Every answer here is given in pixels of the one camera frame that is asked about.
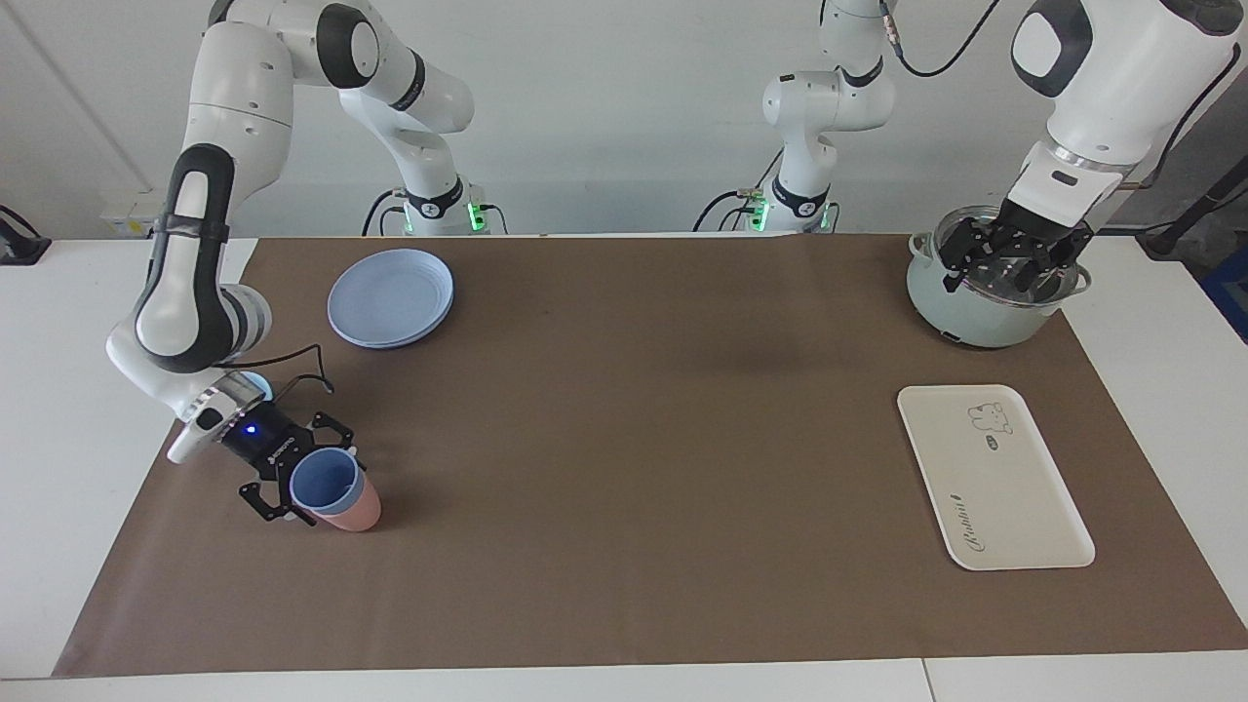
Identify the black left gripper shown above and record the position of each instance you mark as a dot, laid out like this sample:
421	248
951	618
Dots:
263	441

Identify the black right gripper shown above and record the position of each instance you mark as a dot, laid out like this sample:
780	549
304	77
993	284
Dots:
1043	239

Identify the blue ribbed cup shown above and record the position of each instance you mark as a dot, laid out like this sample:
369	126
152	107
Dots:
324	483

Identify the pink cup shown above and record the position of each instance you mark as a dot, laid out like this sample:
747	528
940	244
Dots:
359	512

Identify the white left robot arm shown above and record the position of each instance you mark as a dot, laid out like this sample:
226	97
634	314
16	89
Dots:
1121	88

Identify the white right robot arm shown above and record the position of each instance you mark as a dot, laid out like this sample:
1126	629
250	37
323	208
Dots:
234	97

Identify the cream tray with rabbit print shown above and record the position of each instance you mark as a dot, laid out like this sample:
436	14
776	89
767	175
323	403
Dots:
994	478

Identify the pale green cooking pot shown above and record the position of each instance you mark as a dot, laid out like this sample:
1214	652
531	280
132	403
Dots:
975	317

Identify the light blue bowl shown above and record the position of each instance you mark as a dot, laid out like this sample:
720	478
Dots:
253	382

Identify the pale blue plate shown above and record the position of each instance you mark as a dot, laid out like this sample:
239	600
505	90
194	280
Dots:
390	297

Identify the black stand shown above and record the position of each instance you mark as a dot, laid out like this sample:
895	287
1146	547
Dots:
1194	210

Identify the blue crate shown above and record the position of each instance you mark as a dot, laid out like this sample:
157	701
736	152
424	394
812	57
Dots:
1230	292

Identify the brown paper table mat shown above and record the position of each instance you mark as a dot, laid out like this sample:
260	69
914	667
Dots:
634	487

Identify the white wall socket strip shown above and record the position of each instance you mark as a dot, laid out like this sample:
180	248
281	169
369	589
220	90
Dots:
132	219

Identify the black clamp mount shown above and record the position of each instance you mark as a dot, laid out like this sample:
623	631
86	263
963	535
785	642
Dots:
19	244

